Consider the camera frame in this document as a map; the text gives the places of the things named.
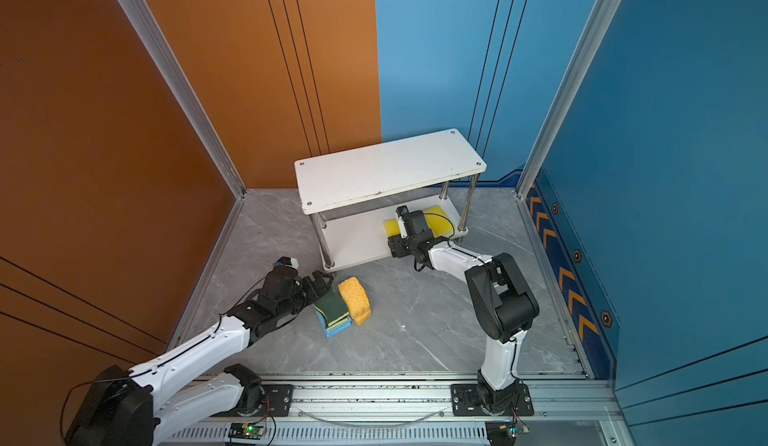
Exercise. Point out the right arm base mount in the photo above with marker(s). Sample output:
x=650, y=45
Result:
x=480, y=400

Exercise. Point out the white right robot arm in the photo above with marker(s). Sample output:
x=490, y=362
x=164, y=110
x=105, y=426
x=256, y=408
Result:
x=502, y=299

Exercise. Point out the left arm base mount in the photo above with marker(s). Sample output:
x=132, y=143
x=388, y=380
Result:
x=272, y=400

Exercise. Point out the right aluminium corner post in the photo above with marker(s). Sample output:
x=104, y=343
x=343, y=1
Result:
x=590, y=40

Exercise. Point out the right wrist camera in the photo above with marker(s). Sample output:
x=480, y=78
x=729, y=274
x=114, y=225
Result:
x=403, y=221

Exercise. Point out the left aluminium corner post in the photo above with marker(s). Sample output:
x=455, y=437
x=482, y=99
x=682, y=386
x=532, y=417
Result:
x=153, y=39

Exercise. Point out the blue sponge bottom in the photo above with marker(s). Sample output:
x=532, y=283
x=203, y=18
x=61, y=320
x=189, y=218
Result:
x=337, y=327

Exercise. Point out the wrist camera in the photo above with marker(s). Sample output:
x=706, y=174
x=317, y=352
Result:
x=288, y=262
x=403, y=221

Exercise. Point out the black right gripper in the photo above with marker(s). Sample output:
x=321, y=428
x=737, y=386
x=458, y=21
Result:
x=396, y=248

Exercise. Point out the orange cellulose sponge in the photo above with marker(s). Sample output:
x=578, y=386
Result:
x=356, y=299

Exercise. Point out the aluminium corner post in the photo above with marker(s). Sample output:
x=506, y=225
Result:
x=590, y=40
x=153, y=39

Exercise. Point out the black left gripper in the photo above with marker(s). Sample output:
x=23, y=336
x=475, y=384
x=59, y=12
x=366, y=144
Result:
x=315, y=294

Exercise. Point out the right green circuit board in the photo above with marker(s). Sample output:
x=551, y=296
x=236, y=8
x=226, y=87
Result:
x=503, y=433

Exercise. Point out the white two-tier metal shelf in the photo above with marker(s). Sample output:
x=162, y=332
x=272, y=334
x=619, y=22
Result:
x=337, y=180

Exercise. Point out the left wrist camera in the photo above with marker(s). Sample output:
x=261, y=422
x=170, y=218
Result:
x=288, y=262

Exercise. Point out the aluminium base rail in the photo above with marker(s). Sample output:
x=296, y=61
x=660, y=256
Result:
x=416, y=409

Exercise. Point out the left green circuit board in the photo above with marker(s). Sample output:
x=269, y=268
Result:
x=246, y=432

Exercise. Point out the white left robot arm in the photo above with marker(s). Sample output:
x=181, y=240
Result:
x=151, y=401

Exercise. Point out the green circuit board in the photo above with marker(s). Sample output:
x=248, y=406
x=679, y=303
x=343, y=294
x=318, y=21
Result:
x=246, y=432
x=503, y=433

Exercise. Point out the yellow sponge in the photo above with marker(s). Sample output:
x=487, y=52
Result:
x=392, y=228
x=440, y=225
x=435, y=211

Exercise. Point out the green scrub sponge top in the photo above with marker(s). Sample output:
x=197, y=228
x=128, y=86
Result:
x=337, y=309

